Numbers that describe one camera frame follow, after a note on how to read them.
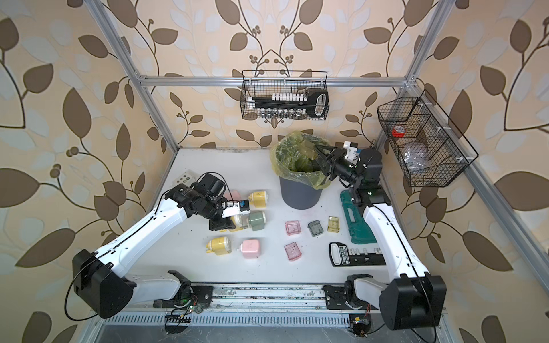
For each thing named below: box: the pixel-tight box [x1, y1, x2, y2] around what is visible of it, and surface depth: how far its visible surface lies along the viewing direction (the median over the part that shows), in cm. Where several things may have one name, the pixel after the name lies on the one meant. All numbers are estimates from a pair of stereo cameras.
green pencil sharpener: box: [248, 210, 267, 232], surface depth 88 cm
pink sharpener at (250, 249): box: [235, 238, 260, 260], surface depth 82 cm
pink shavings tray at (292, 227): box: [285, 220, 302, 236], surface depth 93 cm
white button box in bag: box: [171, 169, 196, 187], surface depth 107 cm
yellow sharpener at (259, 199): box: [248, 190, 269, 209], surface depth 95 cm
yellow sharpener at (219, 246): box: [205, 236, 233, 256], surface depth 81 cm
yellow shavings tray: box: [327, 215, 340, 233], surface depth 93 cm
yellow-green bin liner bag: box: [270, 130, 332, 190], surface depth 84 cm
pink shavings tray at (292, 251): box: [284, 241, 302, 262], surface depth 86 cm
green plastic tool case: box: [340, 189, 378, 245], surface depth 88 cm
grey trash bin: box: [278, 175, 324, 210], surface depth 101 cm
